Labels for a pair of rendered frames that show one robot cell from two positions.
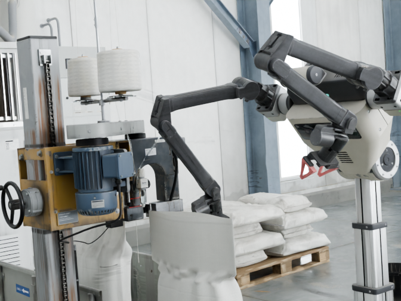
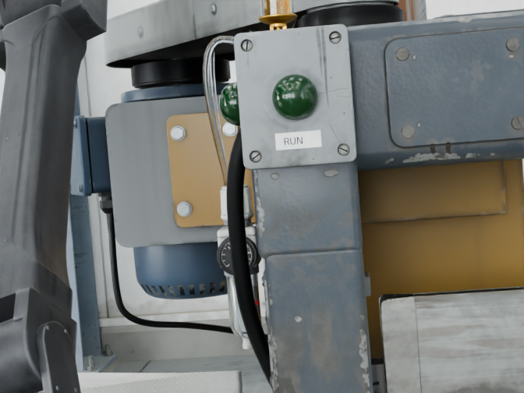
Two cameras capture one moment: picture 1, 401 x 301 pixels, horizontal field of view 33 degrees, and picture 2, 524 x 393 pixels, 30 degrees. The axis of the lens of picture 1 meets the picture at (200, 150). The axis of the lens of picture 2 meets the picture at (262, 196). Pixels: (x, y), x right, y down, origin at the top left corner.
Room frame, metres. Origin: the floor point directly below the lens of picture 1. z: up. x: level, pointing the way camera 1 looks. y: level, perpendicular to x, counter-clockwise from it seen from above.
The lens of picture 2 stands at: (3.37, -0.38, 1.26)
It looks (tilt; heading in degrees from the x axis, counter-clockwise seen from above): 3 degrees down; 135
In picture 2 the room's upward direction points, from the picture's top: 5 degrees counter-clockwise
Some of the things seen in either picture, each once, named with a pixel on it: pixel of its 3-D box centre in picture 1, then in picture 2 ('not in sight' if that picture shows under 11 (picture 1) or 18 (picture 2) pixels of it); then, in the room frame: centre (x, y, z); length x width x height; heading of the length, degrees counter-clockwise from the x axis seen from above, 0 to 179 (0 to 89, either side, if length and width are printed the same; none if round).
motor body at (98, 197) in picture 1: (95, 180); (190, 190); (2.46, 0.40, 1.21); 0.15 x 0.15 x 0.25
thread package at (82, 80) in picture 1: (84, 76); not in sight; (2.76, 0.46, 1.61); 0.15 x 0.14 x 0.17; 40
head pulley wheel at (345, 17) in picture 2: (135, 136); (351, 28); (2.83, 0.27, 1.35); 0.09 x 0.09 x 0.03
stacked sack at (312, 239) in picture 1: (291, 243); not in sight; (6.04, -0.77, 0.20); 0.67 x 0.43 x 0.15; 130
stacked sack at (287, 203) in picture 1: (272, 202); not in sight; (6.22, -0.64, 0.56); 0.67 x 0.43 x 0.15; 40
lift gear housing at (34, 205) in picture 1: (30, 202); not in sight; (2.53, 0.66, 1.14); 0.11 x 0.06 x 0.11; 40
